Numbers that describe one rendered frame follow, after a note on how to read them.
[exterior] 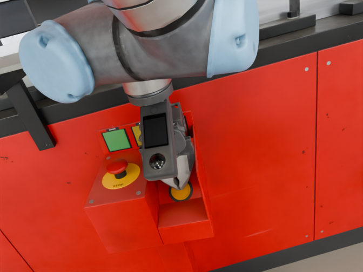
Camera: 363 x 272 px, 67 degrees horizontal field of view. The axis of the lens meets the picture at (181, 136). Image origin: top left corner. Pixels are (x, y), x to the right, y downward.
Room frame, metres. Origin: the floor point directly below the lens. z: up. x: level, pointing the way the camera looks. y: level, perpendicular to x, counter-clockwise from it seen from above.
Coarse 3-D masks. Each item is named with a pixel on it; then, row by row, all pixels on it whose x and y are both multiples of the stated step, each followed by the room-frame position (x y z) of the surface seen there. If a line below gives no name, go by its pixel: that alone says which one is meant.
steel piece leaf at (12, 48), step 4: (8, 44) 0.70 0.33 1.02; (12, 44) 0.70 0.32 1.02; (16, 44) 0.70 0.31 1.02; (0, 48) 0.70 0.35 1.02; (4, 48) 0.70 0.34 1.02; (8, 48) 0.70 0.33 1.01; (12, 48) 0.70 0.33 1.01; (16, 48) 0.70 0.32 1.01; (0, 52) 0.70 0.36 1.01; (4, 52) 0.70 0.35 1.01; (8, 52) 0.70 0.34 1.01; (12, 52) 0.70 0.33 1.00; (16, 52) 0.70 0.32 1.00; (0, 56) 0.70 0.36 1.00
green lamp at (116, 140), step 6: (108, 132) 0.51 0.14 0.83; (114, 132) 0.51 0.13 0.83; (120, 132) 0.50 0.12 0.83; (108, 138) 0.51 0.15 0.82; (114, 138) 0.51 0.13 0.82; (120, 138) 0.51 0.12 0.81; (126, 138) 0.50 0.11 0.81; (108, 144) 0.51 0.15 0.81; (114, 144) 0.51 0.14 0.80; (120, 144) 0.51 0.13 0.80; (126, 144) 0.50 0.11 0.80; (114, 150) 0.51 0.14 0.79
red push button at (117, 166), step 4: (112, 160) 0.44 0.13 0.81; (116, 160) 0.43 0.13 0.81; (120, 160) 0.43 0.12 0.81; (124, 160) 0.43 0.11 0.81; (108, 164) 0.43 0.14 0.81; (112, 164) 0.42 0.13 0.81; (116, 164) 0.42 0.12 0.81; (120, 164) 0.42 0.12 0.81; (124, 164) 0.42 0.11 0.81; (108, 168) 0.41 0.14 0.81; (112, 168) 0.41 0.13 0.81; (116, 168) 0.41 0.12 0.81; (120, 168) 0.41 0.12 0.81; (124, 168) 0.41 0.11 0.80; (108, 172) 0.41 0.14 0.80; (112, 172) 0.41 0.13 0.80; (116, 172) 0.40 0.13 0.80; (120, 172) 0.41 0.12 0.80; (124, 172) 0.42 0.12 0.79; (116, 176) 0.41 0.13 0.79; (120, 176) 0.41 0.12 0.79; (124, 176) 0.42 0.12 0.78
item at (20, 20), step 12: (12, 0) 0.79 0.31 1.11; (24, 0) 0.80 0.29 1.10; (0, 12) 0.79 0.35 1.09; (12, 12) 0.79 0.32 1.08; (24, 12) 0.79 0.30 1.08; (0, 24) 0.79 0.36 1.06; (12, 24) 0.79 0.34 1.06; (24, 24) 0.79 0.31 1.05; (36, 24) 0.80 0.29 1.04; (0, 36) 0.79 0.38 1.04; (12, 36) 0.80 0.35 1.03
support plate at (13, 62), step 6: (12, 54) 0.69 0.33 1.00; (0, 60) 0.63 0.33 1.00; (6, 60) 0.60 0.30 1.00; (12, 60) 0.58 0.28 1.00; (18, 60) 0.55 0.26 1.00; (0, 66) 0.54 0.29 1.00; (6, 66) 0.52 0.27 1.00; (12, 66) 0.52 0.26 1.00; (18, 66) 0.52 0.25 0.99; (0, 72) 0.52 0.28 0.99; (6, 72) 0.52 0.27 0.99
